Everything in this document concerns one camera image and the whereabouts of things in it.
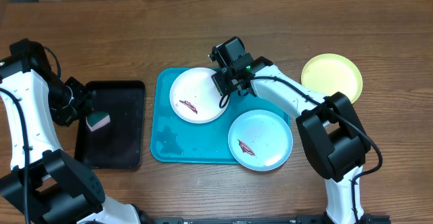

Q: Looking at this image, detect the green pink sponge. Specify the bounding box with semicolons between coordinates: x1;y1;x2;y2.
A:
86;111;111;132

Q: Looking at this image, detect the white plate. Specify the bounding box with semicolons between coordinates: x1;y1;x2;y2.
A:
169;68;227;124

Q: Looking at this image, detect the yellow green plate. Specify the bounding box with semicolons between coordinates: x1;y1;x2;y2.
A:
300;53;363;104

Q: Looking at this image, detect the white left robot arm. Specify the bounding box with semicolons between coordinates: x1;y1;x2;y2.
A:
1;63;141;223

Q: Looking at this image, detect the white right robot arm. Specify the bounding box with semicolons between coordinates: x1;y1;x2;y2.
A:
210;54;378;223

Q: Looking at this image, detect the black water tray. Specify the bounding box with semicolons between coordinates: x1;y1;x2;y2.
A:
74;81;145;169

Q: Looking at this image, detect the teal serving tray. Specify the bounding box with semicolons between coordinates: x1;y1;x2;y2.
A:
150;67;290;164

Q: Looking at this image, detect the light blue plate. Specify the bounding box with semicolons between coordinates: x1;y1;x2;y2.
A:
227;110;294;172

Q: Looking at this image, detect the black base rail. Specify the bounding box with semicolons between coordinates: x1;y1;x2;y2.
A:
152;215;392;224

